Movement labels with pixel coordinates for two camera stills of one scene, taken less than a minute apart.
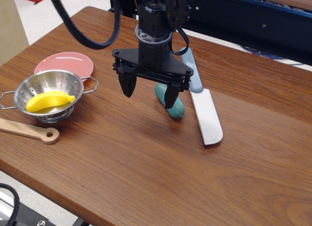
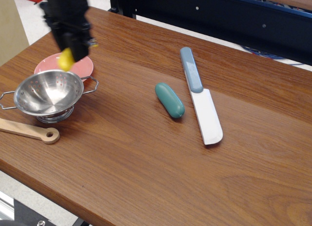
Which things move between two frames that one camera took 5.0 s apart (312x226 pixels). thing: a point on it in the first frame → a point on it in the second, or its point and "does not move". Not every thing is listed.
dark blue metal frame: x=282 y=31 does not move
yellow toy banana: x=48 y=101 → x=65 y=59
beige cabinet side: x=13 y=39 does not move
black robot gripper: x=152 y=59 → x=65 y=12
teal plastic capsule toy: x=177 y=110 does not move
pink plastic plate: x=69 y=61 does not move
